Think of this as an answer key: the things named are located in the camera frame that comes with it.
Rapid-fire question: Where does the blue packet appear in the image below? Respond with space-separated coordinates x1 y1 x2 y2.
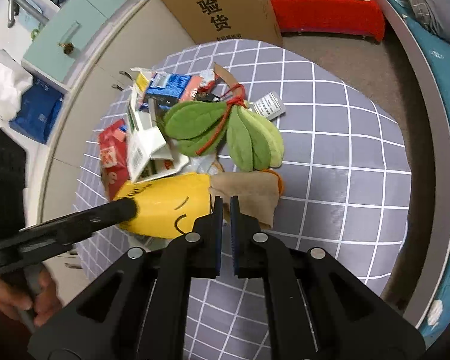
145 73 194 101

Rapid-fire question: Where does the blue bag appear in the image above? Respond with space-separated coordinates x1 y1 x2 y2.
9 77 65 145

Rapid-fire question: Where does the green leafy plush toy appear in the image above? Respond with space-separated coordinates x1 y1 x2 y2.
163 101 286 172

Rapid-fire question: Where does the white box with green print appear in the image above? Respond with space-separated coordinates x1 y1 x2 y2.
128 92 163 133

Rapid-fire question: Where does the pink and white packet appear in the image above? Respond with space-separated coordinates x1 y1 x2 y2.
180 69 221 102

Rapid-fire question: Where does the grey pillow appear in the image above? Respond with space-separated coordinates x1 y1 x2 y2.
392 0 450 52

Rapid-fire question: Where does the red snack packet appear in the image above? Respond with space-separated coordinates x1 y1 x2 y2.
98 119 133 193

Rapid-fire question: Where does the grey bed frame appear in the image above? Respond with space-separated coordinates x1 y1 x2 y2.
367 0 450 329

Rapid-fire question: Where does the red and white storage box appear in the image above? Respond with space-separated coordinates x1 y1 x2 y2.
268 0 386 42

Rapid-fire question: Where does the beige plush toy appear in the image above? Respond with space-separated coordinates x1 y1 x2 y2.
209 169 286 229

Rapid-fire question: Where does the brown cardboard box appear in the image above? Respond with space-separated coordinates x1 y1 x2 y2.
150 0 284 47

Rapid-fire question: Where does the brown cardboard strip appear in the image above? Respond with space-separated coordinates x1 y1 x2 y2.
209 61 245 95

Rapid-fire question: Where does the yellow banana plush toy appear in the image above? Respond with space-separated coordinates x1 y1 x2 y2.
112 172 213 240

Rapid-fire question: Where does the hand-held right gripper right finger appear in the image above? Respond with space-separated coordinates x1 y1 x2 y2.
230 194 425 360

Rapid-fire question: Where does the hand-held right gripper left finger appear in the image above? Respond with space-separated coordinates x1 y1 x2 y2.
28 195 224 360

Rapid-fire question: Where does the yellow and white box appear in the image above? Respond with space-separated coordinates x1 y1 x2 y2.
130 67 155 95

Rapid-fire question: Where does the red cord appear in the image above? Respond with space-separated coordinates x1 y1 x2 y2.
195 83 249 156

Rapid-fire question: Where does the grey checked tablecloth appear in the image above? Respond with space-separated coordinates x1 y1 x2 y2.
73 39 413 360

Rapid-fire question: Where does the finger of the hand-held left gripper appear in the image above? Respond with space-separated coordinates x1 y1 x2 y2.
20 198 139 252

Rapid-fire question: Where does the white open carton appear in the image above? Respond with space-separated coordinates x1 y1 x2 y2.
127 127 190 183

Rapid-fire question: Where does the bed with teal sheet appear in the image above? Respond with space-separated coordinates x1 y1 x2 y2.
369 0 450 346

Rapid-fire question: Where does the white plastic bag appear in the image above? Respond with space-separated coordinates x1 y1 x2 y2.
0 49 35 133

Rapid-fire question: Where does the grey printed packet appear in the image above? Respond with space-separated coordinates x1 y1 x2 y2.
253 91 287 122

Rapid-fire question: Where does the person's left hand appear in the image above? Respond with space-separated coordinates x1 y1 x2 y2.
0 264 63 327

